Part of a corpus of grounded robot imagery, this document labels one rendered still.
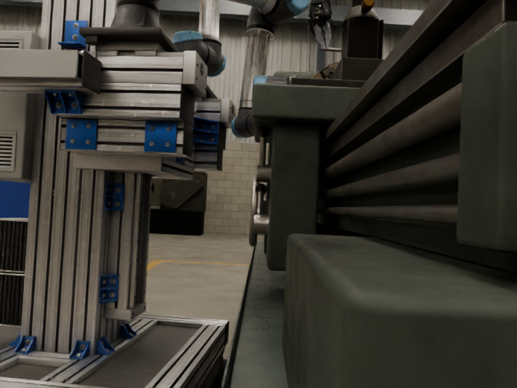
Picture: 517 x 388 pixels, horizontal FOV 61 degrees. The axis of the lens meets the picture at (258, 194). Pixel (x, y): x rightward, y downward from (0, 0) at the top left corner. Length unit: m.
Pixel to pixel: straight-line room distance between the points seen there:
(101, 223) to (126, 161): 0.22
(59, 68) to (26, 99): 0.38
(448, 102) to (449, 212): 0.07
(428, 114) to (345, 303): 0.18
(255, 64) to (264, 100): 0.73
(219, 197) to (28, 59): 10.45
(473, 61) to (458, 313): 0.13
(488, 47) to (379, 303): 0.14
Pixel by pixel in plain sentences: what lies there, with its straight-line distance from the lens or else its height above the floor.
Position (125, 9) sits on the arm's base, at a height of 1.23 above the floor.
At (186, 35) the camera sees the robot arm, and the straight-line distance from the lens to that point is 1.82.
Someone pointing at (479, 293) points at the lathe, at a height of 0.68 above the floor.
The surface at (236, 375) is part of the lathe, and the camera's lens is 0.48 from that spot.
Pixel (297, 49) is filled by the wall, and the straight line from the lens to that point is 12.39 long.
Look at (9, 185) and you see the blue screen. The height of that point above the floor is 0.85.
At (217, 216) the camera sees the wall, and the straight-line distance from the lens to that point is 11.57.
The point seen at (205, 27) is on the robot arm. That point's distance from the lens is 1.97.
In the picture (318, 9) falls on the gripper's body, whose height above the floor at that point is 1.44.
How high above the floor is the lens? 0.71
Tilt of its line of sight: 2 degrees up
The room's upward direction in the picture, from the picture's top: 3 degrees clockwise
